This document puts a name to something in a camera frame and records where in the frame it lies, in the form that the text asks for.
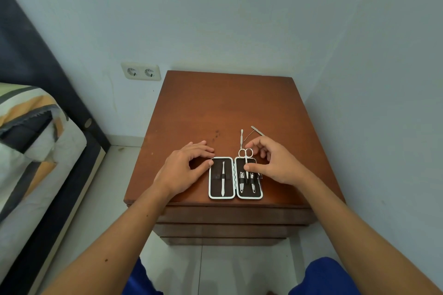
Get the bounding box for dark bed frame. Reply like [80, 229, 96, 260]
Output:
[0, 0, 111, 295]

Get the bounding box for small silver scissors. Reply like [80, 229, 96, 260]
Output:
[238, 148, 254, 181]

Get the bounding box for brown manicure case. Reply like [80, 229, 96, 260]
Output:
[208, 156, 264, 201]

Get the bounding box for blue shorts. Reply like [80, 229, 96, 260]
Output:
[127, 256, 361, 295]

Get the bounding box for person's right hand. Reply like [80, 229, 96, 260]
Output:
[244, 136, 309, 187]

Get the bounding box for person's left forearm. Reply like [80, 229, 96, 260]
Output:
[41, 181, 174, 295]

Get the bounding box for person's right forearm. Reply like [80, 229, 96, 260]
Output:
[297, 171, 443, 295]

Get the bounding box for white double wall socket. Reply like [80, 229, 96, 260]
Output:
[121, 61, 162, 81]

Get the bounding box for brown wooden nightstand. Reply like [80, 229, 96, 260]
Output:
[123, 70, 346, 247]

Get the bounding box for person's left hand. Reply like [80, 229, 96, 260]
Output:
[154, 141, 216, 199]

